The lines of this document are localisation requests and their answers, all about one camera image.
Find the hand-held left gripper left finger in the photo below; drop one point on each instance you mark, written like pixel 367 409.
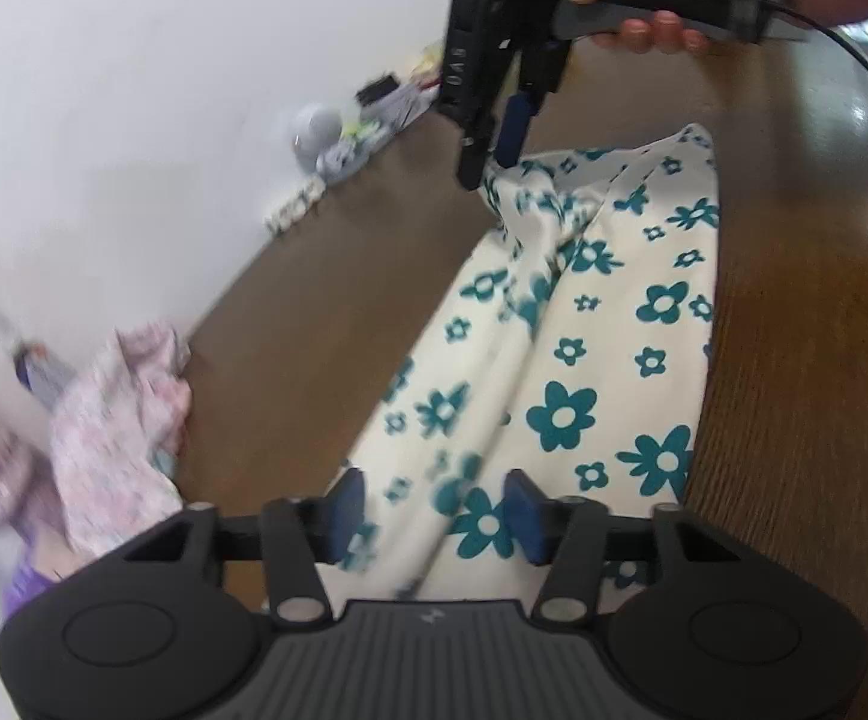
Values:
pixel 347 515

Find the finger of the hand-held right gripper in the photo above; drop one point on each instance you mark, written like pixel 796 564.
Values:
pixel 475 161
pixel 515 127

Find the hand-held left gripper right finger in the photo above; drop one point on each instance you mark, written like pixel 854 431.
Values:
pixel 524 519

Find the cream dress with green flowers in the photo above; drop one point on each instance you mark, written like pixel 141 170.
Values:
pixel 591 360

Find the grey tin box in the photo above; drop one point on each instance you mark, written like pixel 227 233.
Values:
pixel 407 109

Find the black charger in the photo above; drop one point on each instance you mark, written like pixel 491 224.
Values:
pixel 375 90

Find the white robot speaker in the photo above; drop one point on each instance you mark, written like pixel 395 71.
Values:
pixel 314 131

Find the light blue garment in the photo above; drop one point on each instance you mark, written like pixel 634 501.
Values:
pixel 164 459

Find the pink floral garment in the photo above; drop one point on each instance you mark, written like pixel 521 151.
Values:
pixel 119 435

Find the purple tissue pack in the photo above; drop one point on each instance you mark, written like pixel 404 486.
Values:
pixel 25 589

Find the tea bottle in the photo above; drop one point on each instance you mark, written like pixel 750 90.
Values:
pixel 44 375

